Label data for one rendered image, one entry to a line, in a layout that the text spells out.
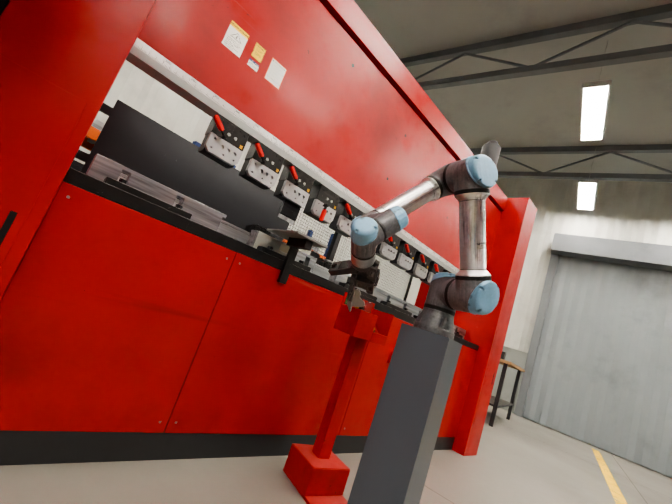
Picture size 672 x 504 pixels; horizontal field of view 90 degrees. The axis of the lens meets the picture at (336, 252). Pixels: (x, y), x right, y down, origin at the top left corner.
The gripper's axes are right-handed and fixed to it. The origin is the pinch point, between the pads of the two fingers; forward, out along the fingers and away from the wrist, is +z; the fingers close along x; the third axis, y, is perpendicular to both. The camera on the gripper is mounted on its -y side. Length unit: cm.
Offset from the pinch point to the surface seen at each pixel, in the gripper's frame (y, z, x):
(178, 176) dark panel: -117, 6, 40
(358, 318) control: -1.2, 30.3, 8.0
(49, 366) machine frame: -76, -3, -61
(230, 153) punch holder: -70, -22, 34
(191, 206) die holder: -74, -12, 8
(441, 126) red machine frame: 1, 23, 172
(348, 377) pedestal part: 1, 52, -10
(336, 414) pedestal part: 1, 60, -25
